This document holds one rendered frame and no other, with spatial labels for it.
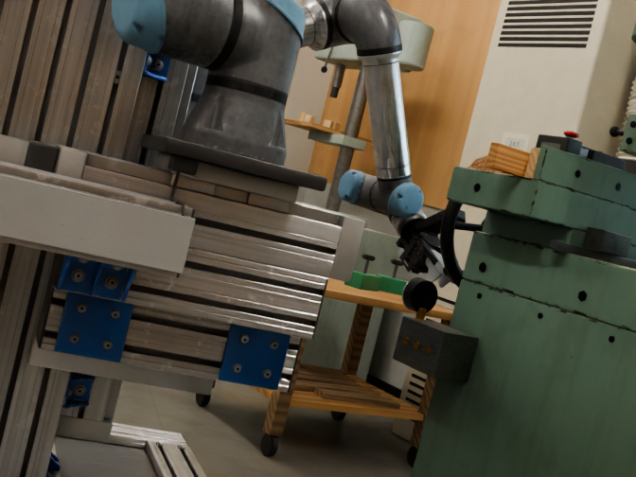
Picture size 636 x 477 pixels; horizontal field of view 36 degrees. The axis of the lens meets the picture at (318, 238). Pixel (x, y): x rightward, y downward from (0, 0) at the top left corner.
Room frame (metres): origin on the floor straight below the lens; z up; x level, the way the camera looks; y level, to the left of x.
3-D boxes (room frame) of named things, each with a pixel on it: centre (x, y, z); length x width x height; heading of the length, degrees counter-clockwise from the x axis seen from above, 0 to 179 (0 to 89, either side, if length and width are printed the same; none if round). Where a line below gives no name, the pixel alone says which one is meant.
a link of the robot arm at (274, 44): (1.38, 0.15, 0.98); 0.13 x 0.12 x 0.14; 123
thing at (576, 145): (1.92, -0.43, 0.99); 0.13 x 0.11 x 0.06; 123
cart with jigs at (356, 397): (3.27, -0.12, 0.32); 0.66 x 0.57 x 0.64; 122
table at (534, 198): (1.85, -0.48, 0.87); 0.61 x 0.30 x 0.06; 123
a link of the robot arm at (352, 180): (2.24, -0.09, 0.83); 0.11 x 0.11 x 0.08; 32
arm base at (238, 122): (1.39, 0.15, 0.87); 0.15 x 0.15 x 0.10
